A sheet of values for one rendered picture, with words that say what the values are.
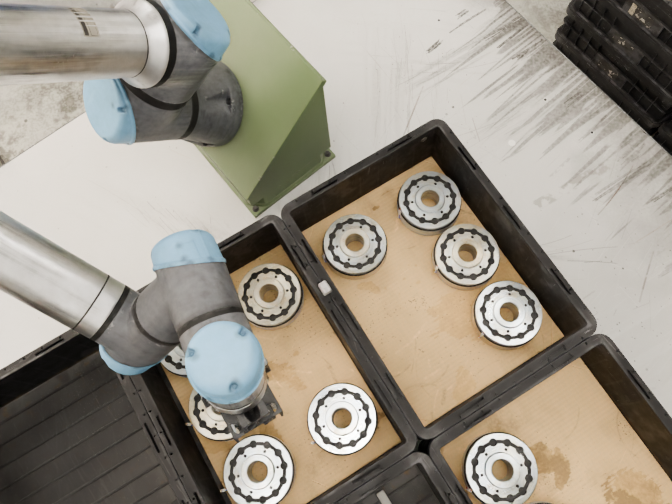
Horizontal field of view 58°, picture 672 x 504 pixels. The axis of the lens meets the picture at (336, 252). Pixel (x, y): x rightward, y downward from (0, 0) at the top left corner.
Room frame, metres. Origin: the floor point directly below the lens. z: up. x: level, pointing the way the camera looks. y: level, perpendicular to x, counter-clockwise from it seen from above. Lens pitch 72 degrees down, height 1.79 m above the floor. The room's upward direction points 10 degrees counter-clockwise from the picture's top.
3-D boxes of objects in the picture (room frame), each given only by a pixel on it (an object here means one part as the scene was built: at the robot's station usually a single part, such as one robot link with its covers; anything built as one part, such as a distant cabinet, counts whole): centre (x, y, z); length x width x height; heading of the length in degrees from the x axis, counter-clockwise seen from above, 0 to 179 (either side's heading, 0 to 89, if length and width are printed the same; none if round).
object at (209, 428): (0.09, 0.21, 0.86); 0.10 x 0.10 x 0.01
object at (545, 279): (0.23, -0.13, 0.87); 0.40 x 0.30 x 0.11; 22
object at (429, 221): (0.36, -0.16, 0.86); 0.10 x 0.10 x 0.01
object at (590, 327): (0.23, -0.13, 0.92); 0.40 x 0.30 x 0.02; 22
